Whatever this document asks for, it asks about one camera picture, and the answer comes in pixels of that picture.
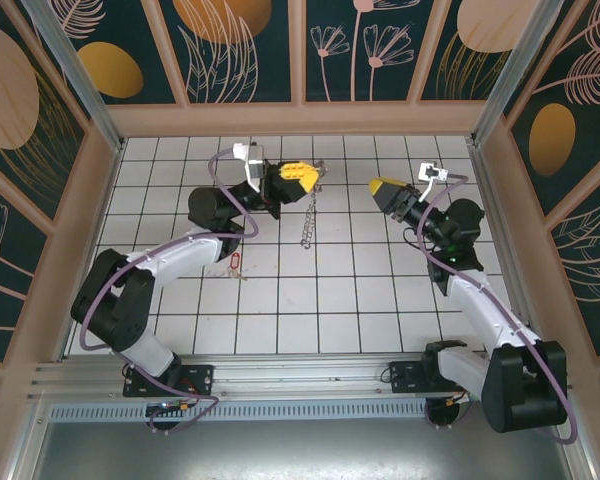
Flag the metal strap with key rings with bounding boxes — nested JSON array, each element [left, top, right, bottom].
[[299, 158, 330, 249]]

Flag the keys with red tag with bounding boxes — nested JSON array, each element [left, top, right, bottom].
[[225, 251, 251, 282]]

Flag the galvanised metal sheet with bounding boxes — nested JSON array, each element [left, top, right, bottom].
[[27, 418, 576, 480]]

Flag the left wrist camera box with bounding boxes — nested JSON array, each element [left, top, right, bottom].
[[231, 142, 270, 194]]

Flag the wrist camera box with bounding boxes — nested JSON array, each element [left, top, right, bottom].
[[231, 142, 270, 194], [416, 160, 452, 201]]

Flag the aluminium side rail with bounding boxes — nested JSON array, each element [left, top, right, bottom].
[[468, 142, 551, 357]]

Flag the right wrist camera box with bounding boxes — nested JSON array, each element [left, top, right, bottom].
[[416, 160, 452, 201]]

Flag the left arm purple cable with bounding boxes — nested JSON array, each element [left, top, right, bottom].
[[81, 148, 259, 434]]

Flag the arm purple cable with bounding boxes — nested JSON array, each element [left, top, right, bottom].
[[81, 148, 259, 434], [417, 173, 580, 445]]

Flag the aluminium corner post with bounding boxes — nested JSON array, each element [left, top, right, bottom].
[[21, 0, 127, 154], [469, 0, 587, 147]]

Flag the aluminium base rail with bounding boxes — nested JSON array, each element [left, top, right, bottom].
[[27, 351, 576, 405]]

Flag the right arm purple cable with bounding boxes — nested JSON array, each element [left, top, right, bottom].
[[417, 173, 580, 445]]

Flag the slotted grey cable duct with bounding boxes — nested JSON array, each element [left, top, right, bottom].
[[46, 402, 564, 422]]

